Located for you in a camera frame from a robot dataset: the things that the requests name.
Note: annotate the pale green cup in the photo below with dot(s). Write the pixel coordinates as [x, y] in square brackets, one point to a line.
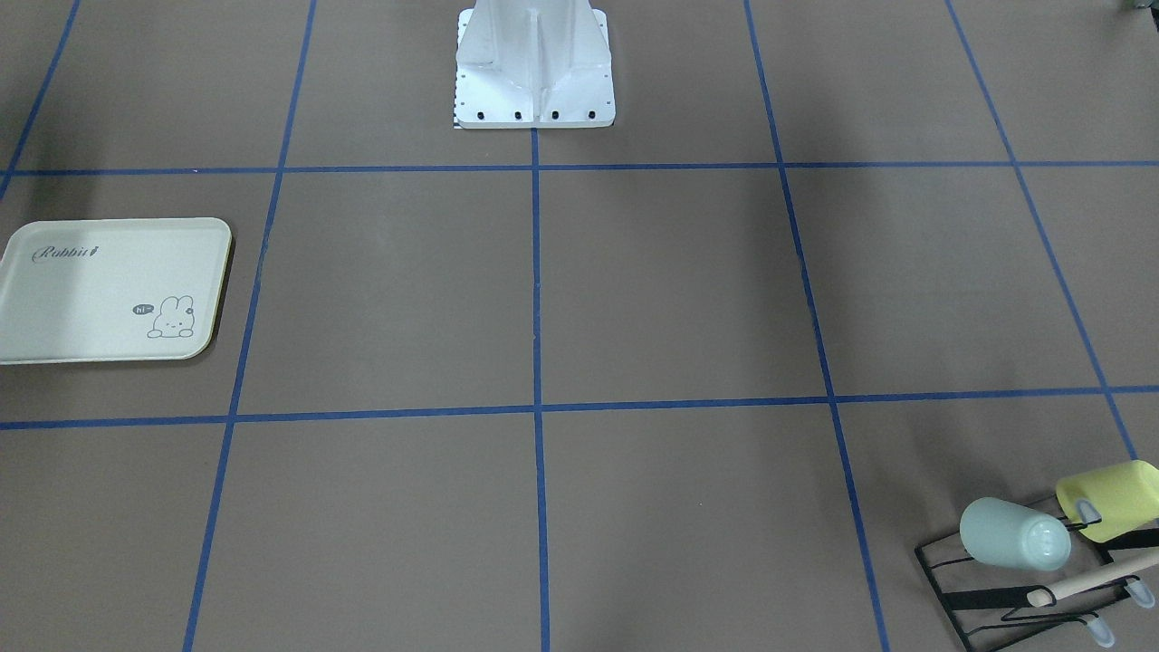
[1004, 534]

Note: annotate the cream rabbit tray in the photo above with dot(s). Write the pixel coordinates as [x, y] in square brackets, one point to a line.
[112, 290]

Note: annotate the yellow cup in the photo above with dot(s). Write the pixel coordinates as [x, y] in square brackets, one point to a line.
[1110, 501]

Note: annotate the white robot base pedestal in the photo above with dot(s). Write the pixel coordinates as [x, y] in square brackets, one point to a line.
[533, 65]

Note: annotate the black wire cup rack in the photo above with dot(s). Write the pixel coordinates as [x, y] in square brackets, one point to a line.
[991, 608]

